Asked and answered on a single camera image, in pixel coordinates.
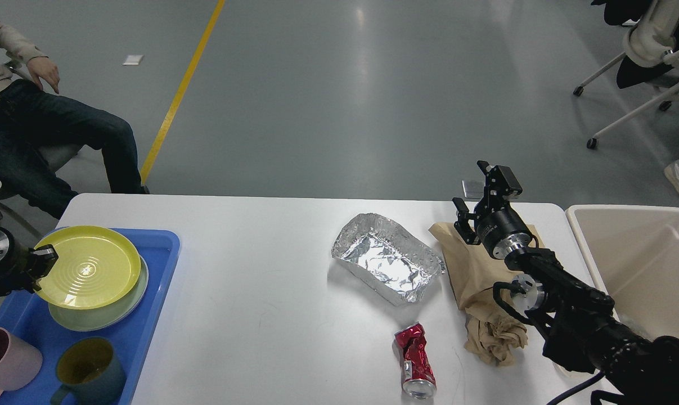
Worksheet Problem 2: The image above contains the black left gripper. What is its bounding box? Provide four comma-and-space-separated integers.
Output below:
0, 227, 59, 297

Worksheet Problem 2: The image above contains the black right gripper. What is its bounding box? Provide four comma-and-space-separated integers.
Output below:
452, 161, 534, 259

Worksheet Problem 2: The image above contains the yellow plastic plate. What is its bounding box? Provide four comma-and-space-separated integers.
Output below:
37, 226, 141, 310

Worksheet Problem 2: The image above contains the dark teal mug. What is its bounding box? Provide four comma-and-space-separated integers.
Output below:
50, 336, 127, 404

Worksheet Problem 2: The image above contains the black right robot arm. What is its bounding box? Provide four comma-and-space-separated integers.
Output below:
452, 160, 679, 404

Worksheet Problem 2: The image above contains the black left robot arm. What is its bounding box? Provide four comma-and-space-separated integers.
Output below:
0, 212, 59, 297

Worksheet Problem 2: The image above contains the person's bare hand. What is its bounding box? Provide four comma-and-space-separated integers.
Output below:
26, 57, 61, 95

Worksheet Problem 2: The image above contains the metal floor plate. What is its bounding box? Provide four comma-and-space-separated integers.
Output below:
462, 180, 485, 200

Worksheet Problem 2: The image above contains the blue plastic tray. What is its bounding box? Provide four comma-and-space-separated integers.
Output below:
0, 228, 181, 404

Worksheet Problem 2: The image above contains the pale green plate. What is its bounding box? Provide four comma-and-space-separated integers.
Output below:
48, 257, 149, 332

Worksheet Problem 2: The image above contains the grey chair under person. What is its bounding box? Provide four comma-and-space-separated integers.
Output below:
0, 59, 84, 237

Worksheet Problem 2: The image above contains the aluminium foil tray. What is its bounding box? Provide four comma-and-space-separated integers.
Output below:
331, 213, 447, 306

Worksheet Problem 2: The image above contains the pink mug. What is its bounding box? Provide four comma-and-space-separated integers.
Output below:
0, 327, 43, 396

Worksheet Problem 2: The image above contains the crumpled brown paper bag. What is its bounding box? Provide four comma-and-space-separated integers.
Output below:
429, 222, 529, 367

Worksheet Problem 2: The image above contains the seated person in jeans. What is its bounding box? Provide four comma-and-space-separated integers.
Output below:
0, 20, 148, 219

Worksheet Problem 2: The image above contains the beige plastic bin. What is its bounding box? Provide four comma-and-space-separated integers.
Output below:
566, 205, 679, 339

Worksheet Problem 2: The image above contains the crushed red soda can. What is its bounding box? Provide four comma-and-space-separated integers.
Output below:
395, 322, 437, 400

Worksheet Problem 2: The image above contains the white office chair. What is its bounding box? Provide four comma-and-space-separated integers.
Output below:
573, 1, 679, 149

